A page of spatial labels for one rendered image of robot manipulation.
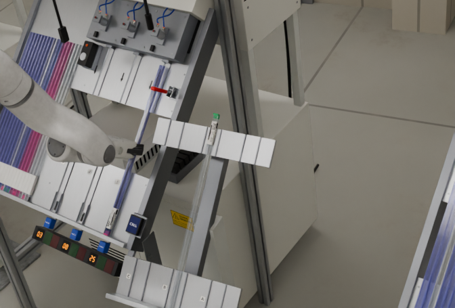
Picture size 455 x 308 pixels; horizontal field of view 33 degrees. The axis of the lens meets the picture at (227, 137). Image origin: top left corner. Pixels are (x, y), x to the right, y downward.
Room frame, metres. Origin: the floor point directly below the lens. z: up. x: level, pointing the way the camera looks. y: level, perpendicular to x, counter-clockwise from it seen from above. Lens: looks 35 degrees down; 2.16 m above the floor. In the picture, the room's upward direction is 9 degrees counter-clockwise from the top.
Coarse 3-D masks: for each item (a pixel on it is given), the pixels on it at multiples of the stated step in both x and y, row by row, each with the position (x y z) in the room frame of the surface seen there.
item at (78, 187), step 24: (48, 168) 1.91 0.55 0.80; (72, 168) 1.86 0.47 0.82; (96, 168) 1.82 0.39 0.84; (120, 168) 1.78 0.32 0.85; (48, 192) 1.85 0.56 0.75; (72, 192) 1.80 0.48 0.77; (96, 192) 1.76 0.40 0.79; (144, 192) 1.68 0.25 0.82; (72, 216) 1.75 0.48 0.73; (96, 216) 1.71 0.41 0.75; (120, 216) 1.67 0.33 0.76
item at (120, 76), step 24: (48, 0) 2.35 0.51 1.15; (72, 0) 2.29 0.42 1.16; (96, 0) 2.24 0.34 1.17; (48, 24) 2.28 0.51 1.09; (72, 24) 2.22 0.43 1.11; (120, 48) 2.06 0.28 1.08; (192, 48) 1.93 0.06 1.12; (96, 72) 2.05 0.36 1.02; (120, 72) 2.00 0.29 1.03; (144, 72) 1.96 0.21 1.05; (168, 72) 1.91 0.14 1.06; (120, 96) 1.95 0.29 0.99; (144, 96) 1.90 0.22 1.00
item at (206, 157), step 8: (216, 120) 1.61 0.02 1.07; (208, 144) 1.58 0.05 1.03; (208, 152) 1.56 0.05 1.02; (208, 160) 1.55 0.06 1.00; (200, 176) 1.53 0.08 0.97; (200, 184) 1.51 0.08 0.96; (200, 192) 1.50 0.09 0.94; (192, 208) 1.48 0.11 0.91; (192, 216) 1.47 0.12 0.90; (192, 224) 1.45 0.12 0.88; (184, 240) 1.43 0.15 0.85; (184, 248) 1.42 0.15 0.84; (184, 256) 1.40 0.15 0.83; (184, 264) 1.40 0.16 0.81; (176, 272) 1.38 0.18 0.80; (176, 280) 1.37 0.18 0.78; (176, 288) 1.35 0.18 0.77; (176, 296) 1.35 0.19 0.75
